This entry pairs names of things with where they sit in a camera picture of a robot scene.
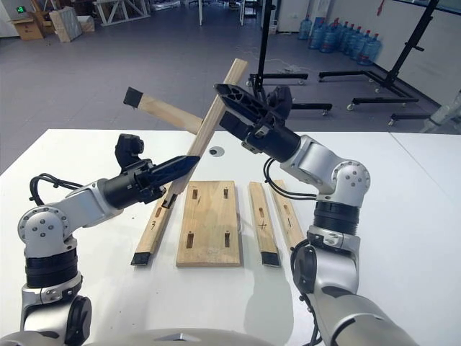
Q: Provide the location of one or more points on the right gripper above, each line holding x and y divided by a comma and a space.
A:
275, 142

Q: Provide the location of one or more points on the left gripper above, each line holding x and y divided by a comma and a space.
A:
124, 189

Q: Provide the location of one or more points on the wooden cross bar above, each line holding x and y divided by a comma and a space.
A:
216, 115

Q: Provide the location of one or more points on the wooden leg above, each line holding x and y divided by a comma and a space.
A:
290, 220
153, 230
264, 223
165, 111

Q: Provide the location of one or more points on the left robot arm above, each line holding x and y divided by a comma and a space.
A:
86, 202

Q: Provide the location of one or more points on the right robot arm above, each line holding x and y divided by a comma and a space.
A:
324, 162

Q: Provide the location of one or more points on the wooden seat board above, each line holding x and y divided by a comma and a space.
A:
209, 223

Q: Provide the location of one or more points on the black wheeled stand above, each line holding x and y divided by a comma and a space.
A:
264, 47
403, 57

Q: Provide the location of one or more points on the blue water bottle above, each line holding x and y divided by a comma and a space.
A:
369, 50
304, 29
345, 37
317, 36
329, 39
356, 45

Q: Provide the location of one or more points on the robot body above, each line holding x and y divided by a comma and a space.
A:
173, 339

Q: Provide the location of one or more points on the leaning wooden panel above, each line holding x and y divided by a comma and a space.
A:
66, 25

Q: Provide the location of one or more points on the cardboard box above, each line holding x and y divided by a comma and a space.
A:
29, 29

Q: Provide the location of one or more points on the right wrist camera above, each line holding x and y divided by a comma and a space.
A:
281, 102

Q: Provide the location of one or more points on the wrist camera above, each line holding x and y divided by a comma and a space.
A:
129, 147
281, 102

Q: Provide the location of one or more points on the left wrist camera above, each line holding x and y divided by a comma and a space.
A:
129, 147

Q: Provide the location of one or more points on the white metal frame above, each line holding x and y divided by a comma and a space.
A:
173, 11

